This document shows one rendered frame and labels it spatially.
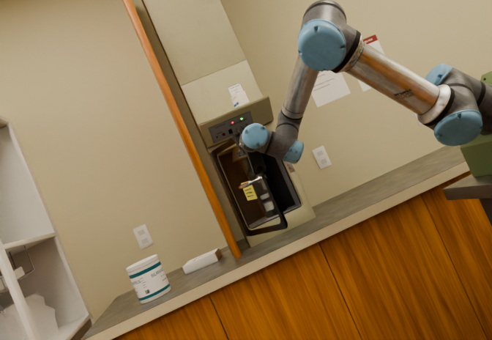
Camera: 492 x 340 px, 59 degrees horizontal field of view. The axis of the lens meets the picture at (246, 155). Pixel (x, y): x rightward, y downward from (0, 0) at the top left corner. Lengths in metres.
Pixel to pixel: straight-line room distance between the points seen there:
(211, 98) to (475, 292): 1.33
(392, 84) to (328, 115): 1.34
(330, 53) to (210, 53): 1.00
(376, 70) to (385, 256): 0.87
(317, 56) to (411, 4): 1.80
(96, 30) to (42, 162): 0.75
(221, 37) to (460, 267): 1.38
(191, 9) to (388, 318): 1.52
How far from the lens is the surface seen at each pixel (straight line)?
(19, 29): 2.68
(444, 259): 1.91
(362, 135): 2.53
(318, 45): 1.09
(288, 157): 1.35
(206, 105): 1.96
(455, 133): 1.26
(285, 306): 1.72
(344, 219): 1.70
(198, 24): 2.06
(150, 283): 1.78
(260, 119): 1.91
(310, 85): 1.34
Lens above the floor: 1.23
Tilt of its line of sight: 3 degrees up
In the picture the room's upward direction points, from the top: 24 degrees counter-clockwise
